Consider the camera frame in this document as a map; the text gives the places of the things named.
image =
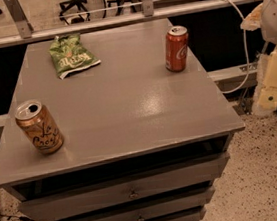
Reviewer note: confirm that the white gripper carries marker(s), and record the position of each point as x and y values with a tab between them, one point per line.
276	15

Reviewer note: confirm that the green jalapeno chip bag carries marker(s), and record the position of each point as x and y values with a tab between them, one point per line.
69	55

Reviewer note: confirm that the red coke can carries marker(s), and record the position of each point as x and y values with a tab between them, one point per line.
176	48

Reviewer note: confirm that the gold La Croix can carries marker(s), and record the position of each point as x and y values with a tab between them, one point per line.
35	120

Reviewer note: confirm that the top grey drawer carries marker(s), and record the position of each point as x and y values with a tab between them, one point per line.
116	192

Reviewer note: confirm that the grey drawer cabinet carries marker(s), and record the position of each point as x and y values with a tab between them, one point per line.
128	115

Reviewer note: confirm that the middle grey drawer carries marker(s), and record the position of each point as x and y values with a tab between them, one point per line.
158	208

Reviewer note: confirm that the metal railing frame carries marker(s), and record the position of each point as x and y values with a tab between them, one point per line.
113	16

